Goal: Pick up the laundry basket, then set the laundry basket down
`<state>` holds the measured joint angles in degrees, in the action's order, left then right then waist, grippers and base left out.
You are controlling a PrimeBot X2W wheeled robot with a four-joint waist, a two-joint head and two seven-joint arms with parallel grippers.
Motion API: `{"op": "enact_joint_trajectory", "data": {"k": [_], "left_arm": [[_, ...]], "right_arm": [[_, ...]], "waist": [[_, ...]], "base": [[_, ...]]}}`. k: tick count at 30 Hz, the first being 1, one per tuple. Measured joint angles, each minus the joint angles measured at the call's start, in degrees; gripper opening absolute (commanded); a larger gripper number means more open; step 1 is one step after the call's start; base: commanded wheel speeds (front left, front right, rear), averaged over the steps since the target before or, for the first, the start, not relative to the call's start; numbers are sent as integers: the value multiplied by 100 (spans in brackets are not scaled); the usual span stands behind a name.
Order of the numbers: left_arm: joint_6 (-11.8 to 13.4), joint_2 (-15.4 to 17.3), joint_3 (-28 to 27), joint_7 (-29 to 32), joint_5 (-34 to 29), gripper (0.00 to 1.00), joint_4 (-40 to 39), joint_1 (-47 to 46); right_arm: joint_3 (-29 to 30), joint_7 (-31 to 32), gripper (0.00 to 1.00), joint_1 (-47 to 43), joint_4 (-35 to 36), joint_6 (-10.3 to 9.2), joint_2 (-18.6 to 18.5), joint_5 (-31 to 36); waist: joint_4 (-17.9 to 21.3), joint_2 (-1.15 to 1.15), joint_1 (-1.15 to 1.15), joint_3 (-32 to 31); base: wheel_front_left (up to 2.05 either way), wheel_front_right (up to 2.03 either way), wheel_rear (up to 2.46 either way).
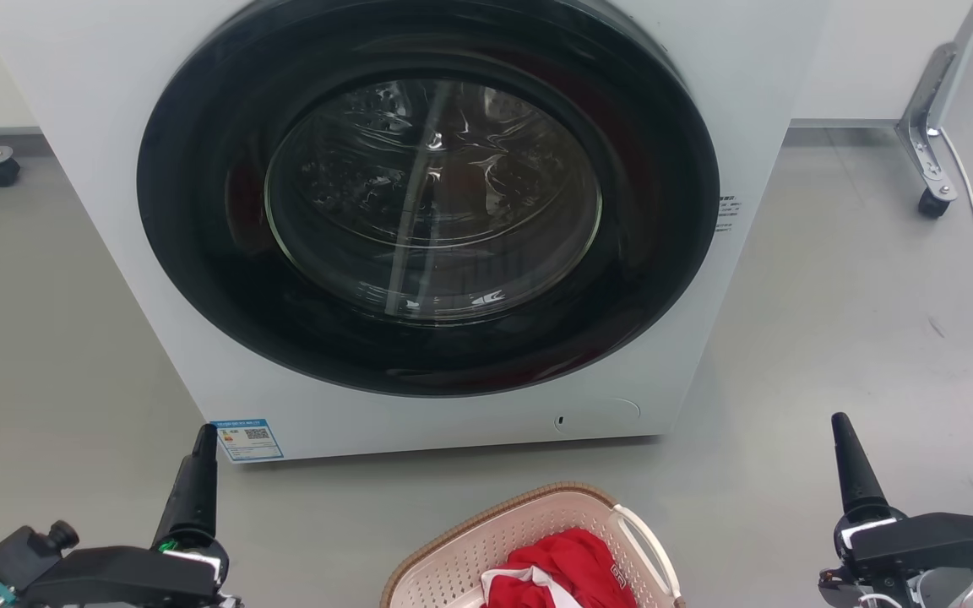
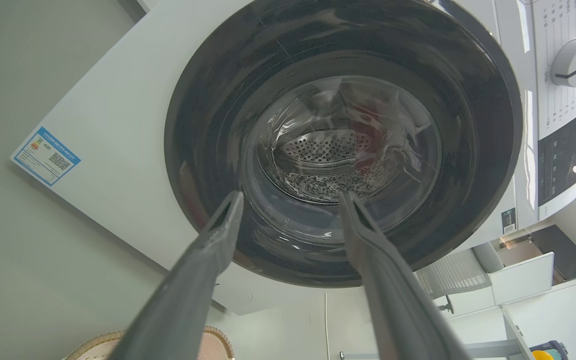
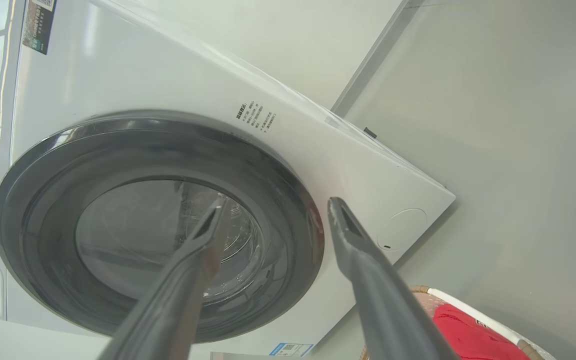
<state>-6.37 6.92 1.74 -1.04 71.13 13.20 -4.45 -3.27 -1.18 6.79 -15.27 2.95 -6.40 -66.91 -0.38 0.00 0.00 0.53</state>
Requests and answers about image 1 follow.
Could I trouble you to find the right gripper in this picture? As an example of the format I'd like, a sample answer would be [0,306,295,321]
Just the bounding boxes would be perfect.
[818,412,920,608]

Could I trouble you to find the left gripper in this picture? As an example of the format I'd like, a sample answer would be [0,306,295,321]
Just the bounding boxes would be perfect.
[151,424,244,608]

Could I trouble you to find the beige perforated laundry basket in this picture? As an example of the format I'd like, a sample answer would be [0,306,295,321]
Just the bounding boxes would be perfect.
[380,481,688,608]

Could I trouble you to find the blue energy label sticker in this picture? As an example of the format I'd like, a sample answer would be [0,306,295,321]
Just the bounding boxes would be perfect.
[209,418,285,464]

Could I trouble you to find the black round washer door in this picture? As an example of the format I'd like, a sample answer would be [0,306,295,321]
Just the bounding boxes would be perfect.
[137,0,721,399]

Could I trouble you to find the red and white garment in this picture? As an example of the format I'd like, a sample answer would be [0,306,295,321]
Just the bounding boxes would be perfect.
[480,528,639,608]

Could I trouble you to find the white front-load washing machine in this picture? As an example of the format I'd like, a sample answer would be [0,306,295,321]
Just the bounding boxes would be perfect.
[0,0,830,464]

